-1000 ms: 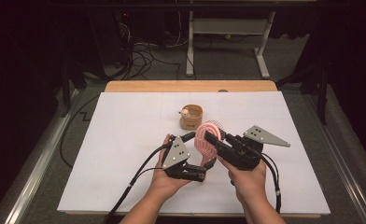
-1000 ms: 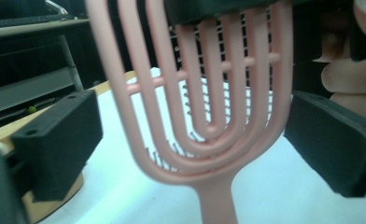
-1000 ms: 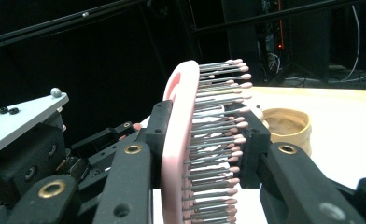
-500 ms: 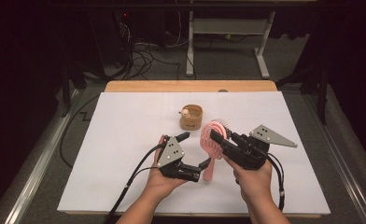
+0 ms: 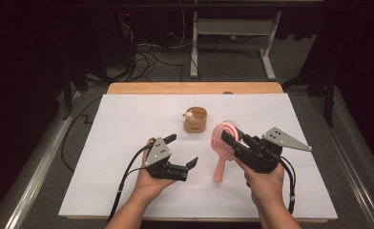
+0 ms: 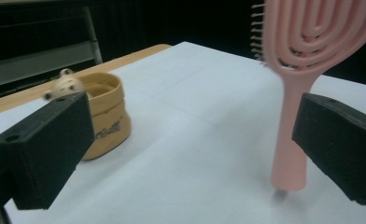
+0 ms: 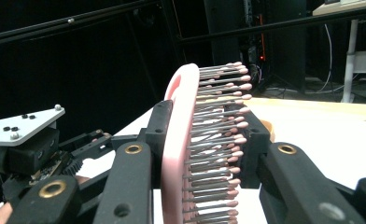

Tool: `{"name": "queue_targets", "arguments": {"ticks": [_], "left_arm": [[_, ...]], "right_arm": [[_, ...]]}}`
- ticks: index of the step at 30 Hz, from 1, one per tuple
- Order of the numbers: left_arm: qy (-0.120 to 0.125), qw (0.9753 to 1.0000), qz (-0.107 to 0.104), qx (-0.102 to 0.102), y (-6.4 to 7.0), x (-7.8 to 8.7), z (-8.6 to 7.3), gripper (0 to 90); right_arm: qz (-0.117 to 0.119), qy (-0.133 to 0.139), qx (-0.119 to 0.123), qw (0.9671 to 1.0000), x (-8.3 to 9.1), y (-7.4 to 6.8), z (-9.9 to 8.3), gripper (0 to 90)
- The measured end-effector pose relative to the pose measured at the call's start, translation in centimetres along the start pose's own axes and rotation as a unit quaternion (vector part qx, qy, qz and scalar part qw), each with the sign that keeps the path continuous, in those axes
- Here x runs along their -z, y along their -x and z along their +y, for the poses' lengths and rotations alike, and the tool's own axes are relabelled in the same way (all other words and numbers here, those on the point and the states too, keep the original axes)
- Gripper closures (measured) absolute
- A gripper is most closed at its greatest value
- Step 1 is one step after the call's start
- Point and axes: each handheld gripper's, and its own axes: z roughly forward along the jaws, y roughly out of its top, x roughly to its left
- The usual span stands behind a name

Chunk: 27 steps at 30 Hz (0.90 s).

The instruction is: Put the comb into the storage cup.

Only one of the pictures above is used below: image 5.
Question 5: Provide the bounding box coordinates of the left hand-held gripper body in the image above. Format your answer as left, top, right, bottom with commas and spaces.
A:
142, 136, 190, 182

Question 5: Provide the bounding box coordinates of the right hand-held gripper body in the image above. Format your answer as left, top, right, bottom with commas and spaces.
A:
232, 127, 313, 175

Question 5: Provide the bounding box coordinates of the pink hairbrush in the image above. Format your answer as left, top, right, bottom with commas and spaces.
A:
210, 119, 242, 183

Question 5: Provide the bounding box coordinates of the person's right hand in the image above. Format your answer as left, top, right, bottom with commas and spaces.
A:
234, 156, 286, 208

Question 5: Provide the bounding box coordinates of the person's left hand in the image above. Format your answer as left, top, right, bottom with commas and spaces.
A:
133, 137, 177, 204

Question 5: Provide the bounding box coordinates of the round wooden cup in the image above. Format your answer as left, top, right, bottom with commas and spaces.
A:
183, 106, 208, 134

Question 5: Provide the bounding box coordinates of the wooden table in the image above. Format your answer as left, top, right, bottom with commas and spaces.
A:
65, 81, 329, 223

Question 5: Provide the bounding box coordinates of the white board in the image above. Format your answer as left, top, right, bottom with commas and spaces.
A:
58, 93, 338, 220

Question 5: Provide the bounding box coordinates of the black metal stand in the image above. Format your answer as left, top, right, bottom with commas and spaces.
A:
281, 63, 338, 129
61, 60, 91, 121

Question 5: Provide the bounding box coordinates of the dark computer tower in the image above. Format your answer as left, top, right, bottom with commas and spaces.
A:
89, 9, 138, 72

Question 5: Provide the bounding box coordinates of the left hand-held gripper black cable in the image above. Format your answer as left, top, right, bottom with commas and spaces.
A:
107, 144, 154, 223

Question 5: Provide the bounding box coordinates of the hand-held gripper black cable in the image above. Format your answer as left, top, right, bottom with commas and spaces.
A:
279, 156, 298, 216
107, 144, 154, 223

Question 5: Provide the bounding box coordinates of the right hand-held gripper black cable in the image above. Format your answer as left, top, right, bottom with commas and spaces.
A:
279, 156, 298, 216

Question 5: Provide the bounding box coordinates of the black floor cable bundle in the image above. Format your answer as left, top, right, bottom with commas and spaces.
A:
119, 39, 189, 83

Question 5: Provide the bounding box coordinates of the aluminium rail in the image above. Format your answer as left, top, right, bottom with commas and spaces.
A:
0, 90, 82, 229
308, 94, 374, 229

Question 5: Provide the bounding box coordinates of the long black floor cable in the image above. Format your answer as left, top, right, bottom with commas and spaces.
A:
60, 94, 104, 173

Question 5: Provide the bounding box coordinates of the white metal desk frame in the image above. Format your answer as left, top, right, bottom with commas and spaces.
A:
189, 10, 283, 81

